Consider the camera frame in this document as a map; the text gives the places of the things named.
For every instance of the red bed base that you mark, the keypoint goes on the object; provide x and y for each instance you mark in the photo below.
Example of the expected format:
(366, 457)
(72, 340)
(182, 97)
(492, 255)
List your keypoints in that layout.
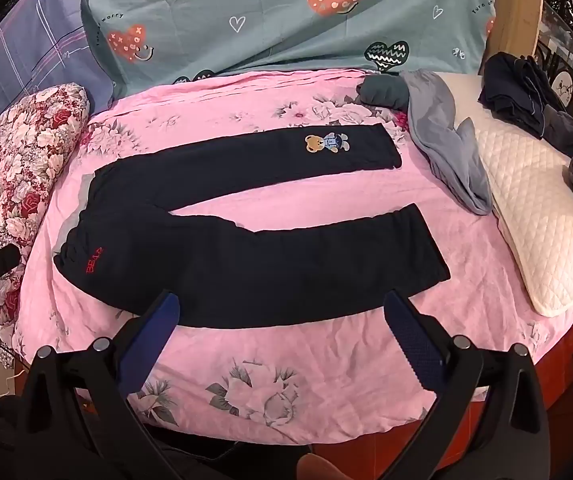
(566, 360)

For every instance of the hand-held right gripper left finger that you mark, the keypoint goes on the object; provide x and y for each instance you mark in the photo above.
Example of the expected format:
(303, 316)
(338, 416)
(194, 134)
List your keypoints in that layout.
(150, 341)

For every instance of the dark teal garment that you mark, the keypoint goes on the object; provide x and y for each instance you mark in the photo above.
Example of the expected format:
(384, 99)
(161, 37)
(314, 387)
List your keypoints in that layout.
(384, 92)

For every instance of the teal heart print sheet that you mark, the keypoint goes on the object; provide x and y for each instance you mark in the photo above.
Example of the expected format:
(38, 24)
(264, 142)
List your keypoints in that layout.
(266, 15)

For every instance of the dark navy clothes pile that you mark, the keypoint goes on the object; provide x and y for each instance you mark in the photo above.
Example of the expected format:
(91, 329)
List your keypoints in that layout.
(511, 90)

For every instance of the pink floral blanket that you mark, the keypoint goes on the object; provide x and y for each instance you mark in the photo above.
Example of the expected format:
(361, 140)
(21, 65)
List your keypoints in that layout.
(316, 375)

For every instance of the red floral pillow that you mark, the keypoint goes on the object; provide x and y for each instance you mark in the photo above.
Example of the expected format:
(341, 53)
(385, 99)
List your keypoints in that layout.
(21, 150)

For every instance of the navy bear print pants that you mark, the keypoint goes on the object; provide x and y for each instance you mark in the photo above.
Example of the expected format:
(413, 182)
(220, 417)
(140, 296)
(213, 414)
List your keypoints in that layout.
(266, 270)

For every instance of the wooden bed frame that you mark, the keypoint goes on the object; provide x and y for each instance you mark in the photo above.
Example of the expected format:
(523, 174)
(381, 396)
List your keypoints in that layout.
(516, 10)

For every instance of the blue plaid pillow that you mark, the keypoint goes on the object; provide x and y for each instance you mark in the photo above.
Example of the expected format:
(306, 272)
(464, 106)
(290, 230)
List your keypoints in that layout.
(31, 50)

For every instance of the white quilted pillow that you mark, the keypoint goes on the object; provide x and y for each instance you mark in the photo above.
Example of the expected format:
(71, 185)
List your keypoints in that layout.
(536, 210)

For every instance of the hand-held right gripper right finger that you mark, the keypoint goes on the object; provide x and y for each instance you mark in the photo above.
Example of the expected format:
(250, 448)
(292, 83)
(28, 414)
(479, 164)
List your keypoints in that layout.
(412, 336)

